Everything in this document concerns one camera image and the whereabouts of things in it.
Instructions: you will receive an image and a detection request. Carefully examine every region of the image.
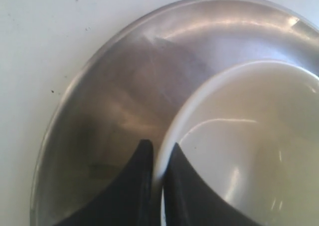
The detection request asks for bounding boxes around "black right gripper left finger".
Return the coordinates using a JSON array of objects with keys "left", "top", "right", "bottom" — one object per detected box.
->
[{"left": 57, "top": 139, "right": 154, "bottom": 226}]

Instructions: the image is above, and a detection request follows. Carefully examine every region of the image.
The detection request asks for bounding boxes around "white ceramic bowl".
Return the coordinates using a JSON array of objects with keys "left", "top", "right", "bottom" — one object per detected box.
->
[{"left": 154, "top": 61, "right": 319, "bottom": 226}]

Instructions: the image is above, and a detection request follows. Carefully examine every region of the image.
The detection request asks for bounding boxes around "round stainless steel plate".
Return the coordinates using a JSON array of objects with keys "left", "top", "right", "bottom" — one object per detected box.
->
[{"left": 30, "top": 0, "right": 319, "bottom": 226}]

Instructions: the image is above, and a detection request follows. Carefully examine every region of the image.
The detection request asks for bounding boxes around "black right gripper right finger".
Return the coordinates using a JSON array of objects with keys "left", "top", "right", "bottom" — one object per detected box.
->
[{"left": 163, "top": 144, "right": 258, "bottom": 226}]

